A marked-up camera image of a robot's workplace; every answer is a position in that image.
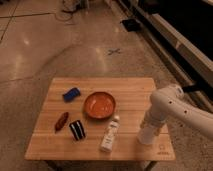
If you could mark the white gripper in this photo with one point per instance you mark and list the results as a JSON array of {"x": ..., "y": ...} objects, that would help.
[{"x": 154, "y": 121}]

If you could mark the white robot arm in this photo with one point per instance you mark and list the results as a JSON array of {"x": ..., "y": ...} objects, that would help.
[{"x": 168, "y": 101}]

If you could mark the orange ceramic bowl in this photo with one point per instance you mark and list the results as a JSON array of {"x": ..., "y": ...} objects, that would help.
[{"x": 99, "y": 105}]

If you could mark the white plastic bottle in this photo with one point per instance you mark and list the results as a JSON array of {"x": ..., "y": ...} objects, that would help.
[{"x": 110, "y": 134}]

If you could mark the wooden folding table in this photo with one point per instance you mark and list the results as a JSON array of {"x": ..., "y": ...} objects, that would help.
[{"x": 132, "y": 100}]

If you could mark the blue rectangular block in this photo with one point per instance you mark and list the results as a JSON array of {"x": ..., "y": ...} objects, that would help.
[{"x": 71, "y": 94}]

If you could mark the brown oblong object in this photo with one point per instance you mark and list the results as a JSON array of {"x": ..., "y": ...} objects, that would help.
[{"x": 61, "y": 121}]

